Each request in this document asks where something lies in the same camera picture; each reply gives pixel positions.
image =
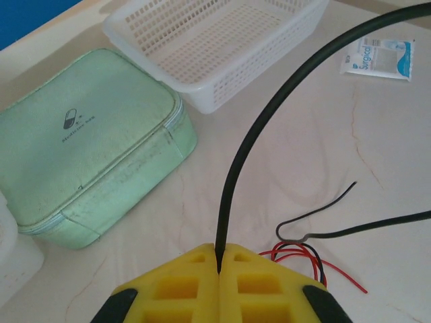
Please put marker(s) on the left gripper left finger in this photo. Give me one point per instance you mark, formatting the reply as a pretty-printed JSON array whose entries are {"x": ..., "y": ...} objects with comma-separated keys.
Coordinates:
[{"x": 175, "y": 296}]

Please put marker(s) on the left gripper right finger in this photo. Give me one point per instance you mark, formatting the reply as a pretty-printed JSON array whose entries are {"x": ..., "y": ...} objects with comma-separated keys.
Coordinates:
[{"x": 262, "y": 296}]

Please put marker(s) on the white perforated plastic basket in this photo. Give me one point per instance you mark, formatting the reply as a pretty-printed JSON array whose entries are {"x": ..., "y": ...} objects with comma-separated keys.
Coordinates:
[
  {"x": 17, "y": 255},
  {"x": 219, "y": 50}
]

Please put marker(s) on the mint green lidded box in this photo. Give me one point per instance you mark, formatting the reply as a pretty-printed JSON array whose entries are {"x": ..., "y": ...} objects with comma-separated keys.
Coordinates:
[{"x": 84, "y": 134}]

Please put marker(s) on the white blue surgical packet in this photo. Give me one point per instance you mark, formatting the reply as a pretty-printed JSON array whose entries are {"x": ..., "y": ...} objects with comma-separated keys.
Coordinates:
[{"x": 380, "y": 60}]

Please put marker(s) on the blue floral wall panel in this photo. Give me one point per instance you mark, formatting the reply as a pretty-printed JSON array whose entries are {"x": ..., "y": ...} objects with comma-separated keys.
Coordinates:
[{"x": 27, "y": 17}]

